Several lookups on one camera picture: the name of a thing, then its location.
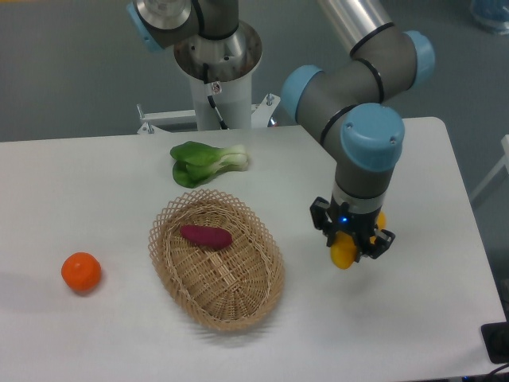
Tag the white frame at right edge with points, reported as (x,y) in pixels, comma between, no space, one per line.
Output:
(493,179)

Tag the oval woven wicker basket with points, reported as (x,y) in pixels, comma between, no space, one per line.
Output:
(229,289)

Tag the black device at table edge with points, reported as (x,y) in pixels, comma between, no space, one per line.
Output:
(495,337)

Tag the green bok choy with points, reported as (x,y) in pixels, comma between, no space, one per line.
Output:
(197,163)

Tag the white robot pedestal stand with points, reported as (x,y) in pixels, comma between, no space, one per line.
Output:
(217,105)

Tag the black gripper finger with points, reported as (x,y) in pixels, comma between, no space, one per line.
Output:
(373,246)
(320,218)

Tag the yellow mango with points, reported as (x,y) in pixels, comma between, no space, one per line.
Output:
(343,251)

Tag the purple sweet potato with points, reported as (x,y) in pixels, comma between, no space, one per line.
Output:
(211,237)

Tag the orange tangerine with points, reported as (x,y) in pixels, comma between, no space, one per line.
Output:
(81,272)

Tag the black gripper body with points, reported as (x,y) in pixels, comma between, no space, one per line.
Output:
(359,226)

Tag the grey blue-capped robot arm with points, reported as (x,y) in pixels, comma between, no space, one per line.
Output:
(343,111)

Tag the blue object top right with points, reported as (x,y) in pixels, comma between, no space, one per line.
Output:
(492,15)

